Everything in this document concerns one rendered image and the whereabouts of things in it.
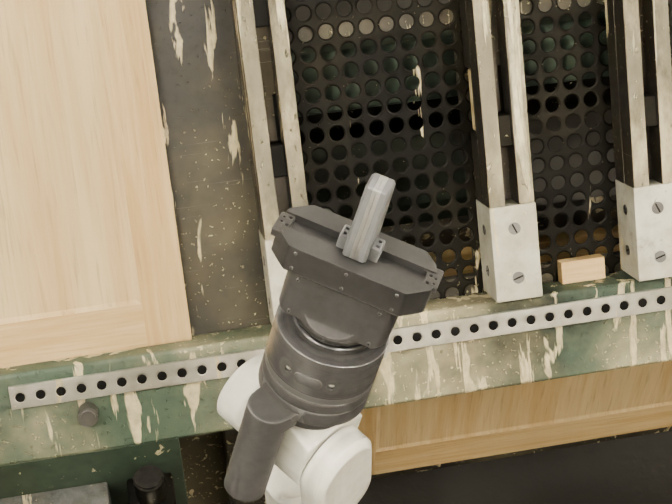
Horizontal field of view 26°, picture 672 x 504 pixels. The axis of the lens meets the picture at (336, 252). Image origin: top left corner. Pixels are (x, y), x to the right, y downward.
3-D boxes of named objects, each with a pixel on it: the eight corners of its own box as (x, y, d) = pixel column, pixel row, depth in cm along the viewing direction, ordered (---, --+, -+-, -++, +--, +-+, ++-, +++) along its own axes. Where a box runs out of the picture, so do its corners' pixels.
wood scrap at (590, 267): (558, 281, 195) (562, 284, 193) (556, 259, 195) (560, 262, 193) (601, 274, 196) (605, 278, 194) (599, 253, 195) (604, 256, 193)
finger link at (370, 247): (387, 171, 102) (365, 236, 106) (374, 195, 100) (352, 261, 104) (408, 179, 102) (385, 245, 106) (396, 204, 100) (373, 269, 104)
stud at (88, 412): (79, 421, 184) (79, 429, 181) (76, 402, 184) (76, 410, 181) (99, 418, 184) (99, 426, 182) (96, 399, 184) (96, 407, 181)
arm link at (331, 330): (423, 319, 101) (378, 433, 108) (457, 242, 108) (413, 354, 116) (257, 250, 102) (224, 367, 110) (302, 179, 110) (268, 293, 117)
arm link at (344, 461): (377, 429, 114) (375, 500, 125) (295, 360, 117) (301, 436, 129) (318, 484, 111) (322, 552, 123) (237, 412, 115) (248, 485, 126)
